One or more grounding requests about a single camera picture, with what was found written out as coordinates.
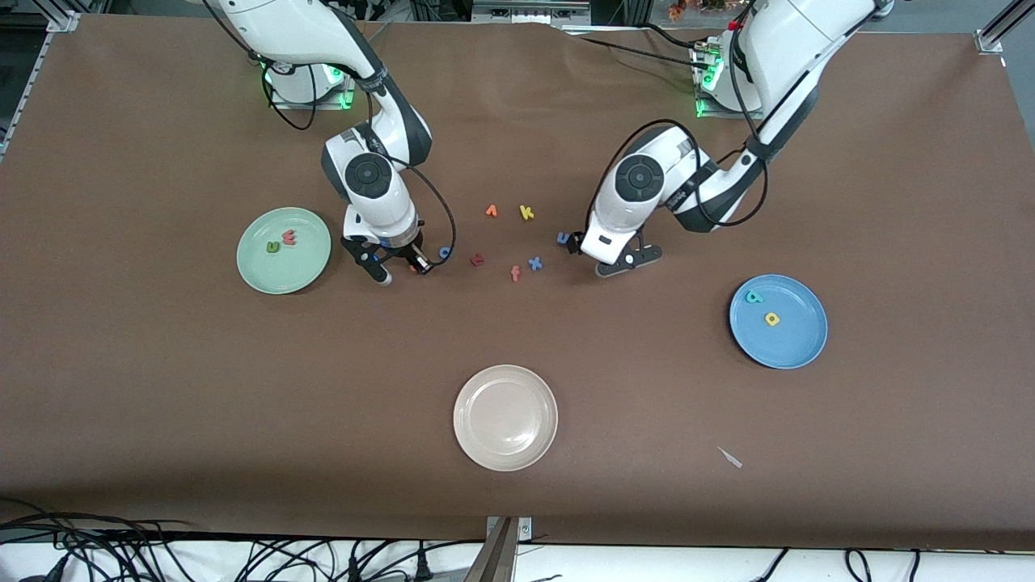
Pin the beige plate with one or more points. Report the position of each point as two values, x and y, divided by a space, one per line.
505 418

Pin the blue plate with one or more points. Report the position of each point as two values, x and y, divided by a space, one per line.
796 343

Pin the small metal bracket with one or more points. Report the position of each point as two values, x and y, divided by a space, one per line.
525 529

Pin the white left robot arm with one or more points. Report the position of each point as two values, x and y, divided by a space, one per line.
623 218

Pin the teal foam letter p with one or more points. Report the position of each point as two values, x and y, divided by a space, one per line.
754 297

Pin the small white paper scrap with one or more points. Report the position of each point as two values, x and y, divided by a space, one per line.
732 459

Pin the green plate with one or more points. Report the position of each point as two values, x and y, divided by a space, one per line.
283 271

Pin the grey metal box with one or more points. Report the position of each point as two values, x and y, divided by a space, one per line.
530 12

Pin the brown table cover sheet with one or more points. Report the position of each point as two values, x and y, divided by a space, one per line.
162 388

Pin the grey camera post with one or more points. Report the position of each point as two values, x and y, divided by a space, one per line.
493 562

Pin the small orange object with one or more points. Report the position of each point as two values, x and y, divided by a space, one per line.
678 10

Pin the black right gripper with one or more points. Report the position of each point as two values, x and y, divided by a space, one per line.
407 252

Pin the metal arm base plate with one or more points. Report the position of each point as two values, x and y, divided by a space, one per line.
349 93
707 109

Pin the aluminium frame profile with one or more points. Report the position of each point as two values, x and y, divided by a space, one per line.
990 39
65 20

